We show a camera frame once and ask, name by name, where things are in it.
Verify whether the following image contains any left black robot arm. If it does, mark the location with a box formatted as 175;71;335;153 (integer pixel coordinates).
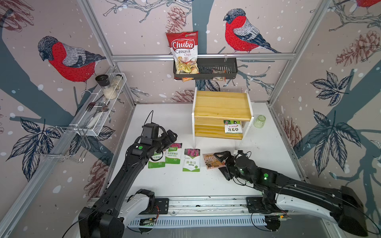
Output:
78;123;178;238

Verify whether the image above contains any green glass cup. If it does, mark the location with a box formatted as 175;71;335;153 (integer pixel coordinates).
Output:
253;115;266;129

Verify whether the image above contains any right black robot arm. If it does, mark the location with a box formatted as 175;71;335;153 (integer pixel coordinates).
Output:
214;150;369;237

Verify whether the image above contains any white mimosa seed bag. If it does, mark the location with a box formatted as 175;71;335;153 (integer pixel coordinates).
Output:
183;149;200;172

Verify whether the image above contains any wooden two-tier shelf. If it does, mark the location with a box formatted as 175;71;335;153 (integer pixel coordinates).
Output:
191;89;254;149

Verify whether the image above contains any red Chuba cassava chips bag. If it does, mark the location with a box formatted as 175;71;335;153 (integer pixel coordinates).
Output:
166;31;199;74

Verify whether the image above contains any green seed bag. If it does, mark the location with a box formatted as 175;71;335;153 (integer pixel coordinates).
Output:
148;152;166;169
165;143;182;165

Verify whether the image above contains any white seed packet shelf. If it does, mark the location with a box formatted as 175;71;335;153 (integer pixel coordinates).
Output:
224;120;243;134

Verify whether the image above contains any black lid grinder bottle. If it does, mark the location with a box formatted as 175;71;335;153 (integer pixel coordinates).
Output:
95;74;117;100

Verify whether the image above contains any fork in wire rack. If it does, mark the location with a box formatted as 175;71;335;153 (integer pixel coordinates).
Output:
86;95;104;112

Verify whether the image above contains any black wall basket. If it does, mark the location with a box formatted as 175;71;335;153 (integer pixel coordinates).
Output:
173;58;238;80

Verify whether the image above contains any white wire wall rack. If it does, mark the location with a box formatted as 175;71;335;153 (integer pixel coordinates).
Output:
58;72;127;136

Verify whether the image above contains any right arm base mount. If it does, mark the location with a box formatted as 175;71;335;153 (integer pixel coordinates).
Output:
246;193;288;215

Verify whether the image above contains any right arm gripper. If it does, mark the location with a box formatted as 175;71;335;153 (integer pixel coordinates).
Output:
213;152;254;185

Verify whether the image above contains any picture seed packet shelf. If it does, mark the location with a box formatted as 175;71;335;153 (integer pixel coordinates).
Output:
202;153;225;170

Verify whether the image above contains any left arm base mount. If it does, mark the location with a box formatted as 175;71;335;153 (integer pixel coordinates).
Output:
128;189;169;215

